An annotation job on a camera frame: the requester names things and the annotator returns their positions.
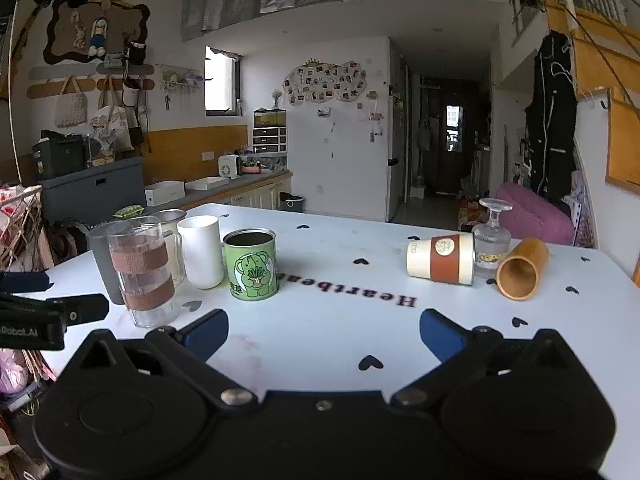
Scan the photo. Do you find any cloud-shaped photo board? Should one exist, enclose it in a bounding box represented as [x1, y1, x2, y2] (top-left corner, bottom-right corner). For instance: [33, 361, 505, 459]
[283, 59, 369, 107]

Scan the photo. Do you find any bamboo cup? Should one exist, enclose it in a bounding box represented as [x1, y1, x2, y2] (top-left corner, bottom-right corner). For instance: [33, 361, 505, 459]
[495, 237, 550, 302]

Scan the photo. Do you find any small drawer organizer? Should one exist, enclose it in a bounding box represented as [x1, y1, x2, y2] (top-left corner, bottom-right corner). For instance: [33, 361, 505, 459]
[252, 127, 288, 154]

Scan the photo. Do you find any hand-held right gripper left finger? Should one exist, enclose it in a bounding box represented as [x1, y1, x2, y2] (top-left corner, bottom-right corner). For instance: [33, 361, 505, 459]
[64, 309, 261, 408]

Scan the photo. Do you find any brown board with doll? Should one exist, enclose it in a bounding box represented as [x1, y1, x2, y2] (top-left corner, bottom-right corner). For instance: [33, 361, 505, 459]
[42, 0, 151, 66]

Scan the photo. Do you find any clear stemmed glass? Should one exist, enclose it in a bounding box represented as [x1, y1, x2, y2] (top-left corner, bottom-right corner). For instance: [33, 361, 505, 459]
[472, 198, 514, 279]

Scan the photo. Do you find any clear glass with brown bands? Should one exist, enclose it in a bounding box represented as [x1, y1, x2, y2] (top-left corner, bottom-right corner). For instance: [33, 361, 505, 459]
[105, 219, 179, 329]

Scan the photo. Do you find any black storage box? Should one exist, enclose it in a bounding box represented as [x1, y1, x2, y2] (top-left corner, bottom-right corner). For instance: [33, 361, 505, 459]
[32, 131, 87, 179]

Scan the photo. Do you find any clear glass mug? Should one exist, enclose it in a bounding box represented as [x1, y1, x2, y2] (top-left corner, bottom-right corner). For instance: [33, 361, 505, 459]
[139, 215, 186, 287]

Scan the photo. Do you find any grey cabinet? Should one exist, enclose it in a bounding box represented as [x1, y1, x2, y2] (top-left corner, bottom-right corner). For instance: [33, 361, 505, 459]
[37, 156, 147, 228]

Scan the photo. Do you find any printed tote bag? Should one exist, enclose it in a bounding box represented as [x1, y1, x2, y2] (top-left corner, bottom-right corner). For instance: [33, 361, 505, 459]
[90, 89, 136, 153]

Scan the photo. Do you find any white and brown paper cup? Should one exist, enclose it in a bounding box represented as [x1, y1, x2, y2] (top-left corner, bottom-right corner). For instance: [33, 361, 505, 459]
[405, 233, 476, 287]

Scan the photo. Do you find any white tray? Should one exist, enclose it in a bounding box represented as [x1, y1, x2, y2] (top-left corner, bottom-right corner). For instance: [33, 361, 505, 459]
[184, 175, 231, 192]

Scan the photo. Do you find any fish tank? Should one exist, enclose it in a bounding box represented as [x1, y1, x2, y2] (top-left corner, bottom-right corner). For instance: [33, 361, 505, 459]
[253, 108, 287, 129]

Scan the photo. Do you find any white knitted bag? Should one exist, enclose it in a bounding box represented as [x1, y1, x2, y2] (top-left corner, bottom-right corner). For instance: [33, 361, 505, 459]
[53, 76, 89, 129]

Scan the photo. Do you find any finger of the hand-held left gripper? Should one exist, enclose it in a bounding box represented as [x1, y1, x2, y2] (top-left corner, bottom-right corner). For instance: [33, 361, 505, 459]
[46, 293, 110, 329]
[0, 270, 53, 294]

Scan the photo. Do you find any white box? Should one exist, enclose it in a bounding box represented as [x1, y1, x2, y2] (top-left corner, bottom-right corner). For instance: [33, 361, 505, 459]
[144, 181, 186, 206]

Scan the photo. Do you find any white counter cabinet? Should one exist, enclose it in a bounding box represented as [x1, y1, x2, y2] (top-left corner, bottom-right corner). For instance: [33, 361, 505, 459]
[175, 169, 294, 211]

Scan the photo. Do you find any wooden stair panel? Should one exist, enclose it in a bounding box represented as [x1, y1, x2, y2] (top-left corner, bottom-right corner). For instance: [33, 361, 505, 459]
[544, 0, 640, 192]

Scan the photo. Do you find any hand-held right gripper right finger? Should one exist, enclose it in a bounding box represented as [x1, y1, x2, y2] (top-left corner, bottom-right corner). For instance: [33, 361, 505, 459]
[390, 308, 587, 408]

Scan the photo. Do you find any metal cup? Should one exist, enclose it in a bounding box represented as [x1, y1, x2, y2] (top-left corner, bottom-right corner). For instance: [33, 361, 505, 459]
[151, 208, 187, 228]

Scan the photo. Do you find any black hanging jacket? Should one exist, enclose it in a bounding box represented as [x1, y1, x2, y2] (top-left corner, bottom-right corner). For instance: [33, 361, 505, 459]
[524, 31, 579, 202]

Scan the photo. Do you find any green cartoon tin cup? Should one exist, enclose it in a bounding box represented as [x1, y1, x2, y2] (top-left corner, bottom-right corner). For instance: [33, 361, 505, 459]
[222, 228, 280, 302]

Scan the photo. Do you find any window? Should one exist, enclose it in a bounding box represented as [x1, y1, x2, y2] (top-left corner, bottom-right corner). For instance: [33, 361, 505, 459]
[204, 45, 242, 117]

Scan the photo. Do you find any pink sofa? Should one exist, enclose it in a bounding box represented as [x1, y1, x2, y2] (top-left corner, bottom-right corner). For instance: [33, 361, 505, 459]
[495, 182, 576, 247]

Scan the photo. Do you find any grey cup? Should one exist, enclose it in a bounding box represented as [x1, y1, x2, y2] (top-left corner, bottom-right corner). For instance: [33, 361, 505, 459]
[88, 224, 127, 306]

